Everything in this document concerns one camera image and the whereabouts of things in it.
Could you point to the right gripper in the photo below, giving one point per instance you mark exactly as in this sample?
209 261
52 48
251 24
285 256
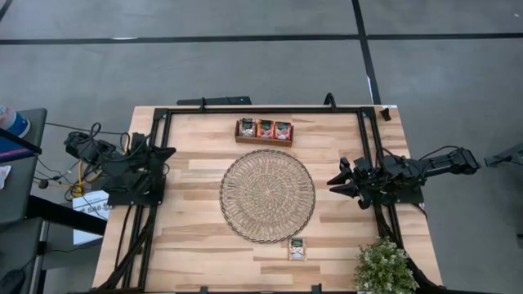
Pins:
365 179

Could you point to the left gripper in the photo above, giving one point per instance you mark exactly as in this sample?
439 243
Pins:
157 175

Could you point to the red tea packet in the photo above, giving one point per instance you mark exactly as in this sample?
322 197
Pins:
282 131

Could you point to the orange tea packet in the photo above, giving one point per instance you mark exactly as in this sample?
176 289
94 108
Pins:
265 129

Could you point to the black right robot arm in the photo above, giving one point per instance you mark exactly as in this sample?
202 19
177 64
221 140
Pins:
429 169

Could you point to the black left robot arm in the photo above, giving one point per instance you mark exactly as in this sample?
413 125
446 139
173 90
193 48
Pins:
122 171

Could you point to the black flat bar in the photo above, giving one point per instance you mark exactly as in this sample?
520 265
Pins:
220 101

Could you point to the round woven placemat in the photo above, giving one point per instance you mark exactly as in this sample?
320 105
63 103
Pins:
267 196

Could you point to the white paper sheet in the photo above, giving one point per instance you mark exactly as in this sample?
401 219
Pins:
4 175
92 204

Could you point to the wooden compartment box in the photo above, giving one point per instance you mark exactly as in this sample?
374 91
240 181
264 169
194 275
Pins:
263 141

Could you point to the potted green plant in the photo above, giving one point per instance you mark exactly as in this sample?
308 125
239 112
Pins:
384 269

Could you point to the black desk beam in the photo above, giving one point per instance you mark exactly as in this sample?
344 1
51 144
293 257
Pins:
65 214

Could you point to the gray side desk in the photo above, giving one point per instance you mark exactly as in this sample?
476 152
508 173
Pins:
24 183

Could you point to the computer monitor blue screen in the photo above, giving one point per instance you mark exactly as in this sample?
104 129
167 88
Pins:
12 149

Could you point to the plastic water bottle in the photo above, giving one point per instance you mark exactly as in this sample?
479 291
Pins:
14 122

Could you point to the gray chair base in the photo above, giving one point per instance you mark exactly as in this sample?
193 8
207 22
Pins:
508 157

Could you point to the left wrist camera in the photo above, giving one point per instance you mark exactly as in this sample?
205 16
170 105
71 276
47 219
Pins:
141 143

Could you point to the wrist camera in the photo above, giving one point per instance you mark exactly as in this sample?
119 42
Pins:
362 162
141 143

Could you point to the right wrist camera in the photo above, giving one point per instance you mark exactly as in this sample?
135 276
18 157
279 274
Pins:
362 162

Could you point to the small black bracket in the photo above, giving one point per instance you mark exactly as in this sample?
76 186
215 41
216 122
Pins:
385 114

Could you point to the black metal table frame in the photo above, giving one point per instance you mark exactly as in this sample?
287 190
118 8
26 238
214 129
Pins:
265 110

